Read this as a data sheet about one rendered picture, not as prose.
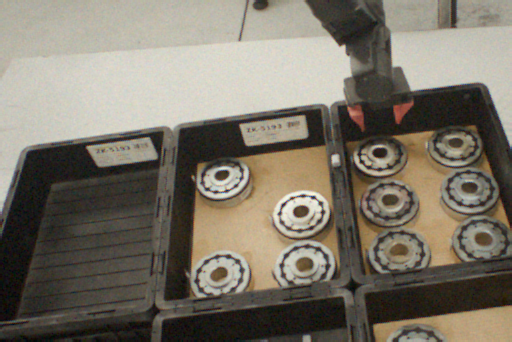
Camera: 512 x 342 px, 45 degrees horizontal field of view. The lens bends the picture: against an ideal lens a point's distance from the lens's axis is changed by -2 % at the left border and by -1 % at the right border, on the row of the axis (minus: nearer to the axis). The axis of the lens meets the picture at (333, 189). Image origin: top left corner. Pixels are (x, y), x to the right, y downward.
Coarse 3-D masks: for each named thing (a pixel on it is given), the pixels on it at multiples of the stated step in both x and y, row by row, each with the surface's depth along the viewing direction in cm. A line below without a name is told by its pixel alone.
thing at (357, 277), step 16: (416, 96) 115; (336, 112) 114; (496, 112) 109; (336, 128) 112; (496, 128) 107; (336, 144) 108; (352, 224) 97; (352, 240) 97; (352, 256) 93; (352, 272) 92; (400, 272) 91; (416, 272) 91; (432, 272) 90; (448, 272) 90
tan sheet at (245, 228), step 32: (256, 160) 122; (288, 160) 121; (320, 160) 120; (256, 192) 116; (288, 192) 116; (320, 192) 115; (224, 224) 112; (256, 224) 112; (192, 256) 109; (256, 256) 107; (256, 288) 103
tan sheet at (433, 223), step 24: (408, 144) 120; (408, 168) 116; (432, 168) 116; (480, 168) 115; (360, 192) 114; (432, 192) 112; (360, 216) 110; (432, 216) 109; (504, 216) 107; (432, 240) 106; (432, 264) 103
